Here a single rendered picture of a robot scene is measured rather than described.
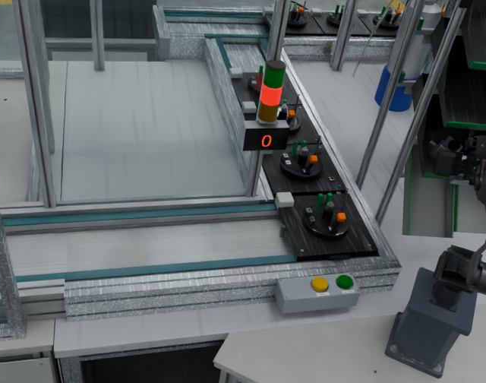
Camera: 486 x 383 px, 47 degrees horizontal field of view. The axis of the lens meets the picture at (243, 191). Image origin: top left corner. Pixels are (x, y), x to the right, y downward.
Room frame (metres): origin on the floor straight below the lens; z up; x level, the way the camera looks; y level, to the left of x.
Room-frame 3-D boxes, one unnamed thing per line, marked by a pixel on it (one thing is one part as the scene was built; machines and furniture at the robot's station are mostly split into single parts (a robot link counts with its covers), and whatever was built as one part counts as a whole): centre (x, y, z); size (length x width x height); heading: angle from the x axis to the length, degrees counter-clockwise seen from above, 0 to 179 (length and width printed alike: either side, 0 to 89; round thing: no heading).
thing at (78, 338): (1.61, -0.11, 0.84); 1.50 x 1.41 x 0.03; 108
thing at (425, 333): (0.89, -0.51, 0.96); 0.15 x 0.15 x 0.20; 71
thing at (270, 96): (1.24, -0.03, 1.33); 0.05 x 0.05 x 0.05
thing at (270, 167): (1.43, -0.17, 1.01); 0.24 x 0.24 x 0.13; 18
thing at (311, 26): (2.54, -0.11, 1.01); 0.24 x 0.24 x 0.13; 18
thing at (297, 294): (0.96, -0.23, 0.93); 0.21 x 0.07 x 0.06; 108
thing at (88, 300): (0.96, -0.03, 0.91); 0.89 x 0.06 x 0.11; 108
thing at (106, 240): (1.12, 0.04, 0.91); 0.84 x 0.28 x 0.10; 108
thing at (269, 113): (1.24, -0.03, 1.28); 0.05 x 0.05 x 0.05
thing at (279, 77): (1.24, -0.03, 1.38); 0.05 x 0.05 x 0.05
